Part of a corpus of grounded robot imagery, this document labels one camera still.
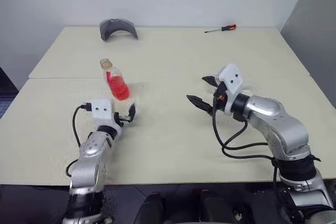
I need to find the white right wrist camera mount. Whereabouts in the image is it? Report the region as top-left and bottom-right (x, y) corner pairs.
(215, 63), (250, 116)

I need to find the dark grid-patterned object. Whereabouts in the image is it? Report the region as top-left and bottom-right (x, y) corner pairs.
(0, 67), (19, 119)

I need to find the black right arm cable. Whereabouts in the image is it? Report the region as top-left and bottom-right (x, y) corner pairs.
(212, 95), (279, 183)

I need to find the red liquid plastic bottle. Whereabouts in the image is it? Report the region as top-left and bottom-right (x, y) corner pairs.
(99, 58), (137, 114)

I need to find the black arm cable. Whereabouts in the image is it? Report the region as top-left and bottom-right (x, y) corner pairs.
(212, 95), (279, 183)
(65, 102), (92, 178)

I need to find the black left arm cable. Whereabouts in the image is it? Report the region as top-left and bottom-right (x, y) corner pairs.
(65, 102), (92, 178)

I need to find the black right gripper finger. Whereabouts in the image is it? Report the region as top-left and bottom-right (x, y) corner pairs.
(186, 94), (215, 116)
(202, 75), (221, 88)

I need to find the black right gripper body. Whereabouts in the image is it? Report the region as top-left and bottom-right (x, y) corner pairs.
(209, 81), (228, 114)

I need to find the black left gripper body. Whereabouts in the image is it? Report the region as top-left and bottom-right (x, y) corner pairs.
(114, 112), (132, 128)

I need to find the dark rounded shape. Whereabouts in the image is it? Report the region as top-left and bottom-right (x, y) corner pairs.
(136, 193), (166, 224)

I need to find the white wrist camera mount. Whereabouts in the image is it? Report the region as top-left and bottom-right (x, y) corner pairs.
(90, 99), (123, 134)
(215, 63), (250, 116)

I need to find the red black handled screwdriver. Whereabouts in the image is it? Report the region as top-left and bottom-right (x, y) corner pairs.
(204, 24), (237, 34)

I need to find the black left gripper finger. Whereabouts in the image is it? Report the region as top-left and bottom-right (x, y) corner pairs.
(128, 104), (137, 124)

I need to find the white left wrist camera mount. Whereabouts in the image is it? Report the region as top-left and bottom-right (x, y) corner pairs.
(90, 99), (123, 134)

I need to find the grey baseball cap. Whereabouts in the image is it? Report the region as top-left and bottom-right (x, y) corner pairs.
(99, 18), (139, 42)

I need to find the grey partition panel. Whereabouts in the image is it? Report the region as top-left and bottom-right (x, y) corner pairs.
(279, 0), (336, 109)

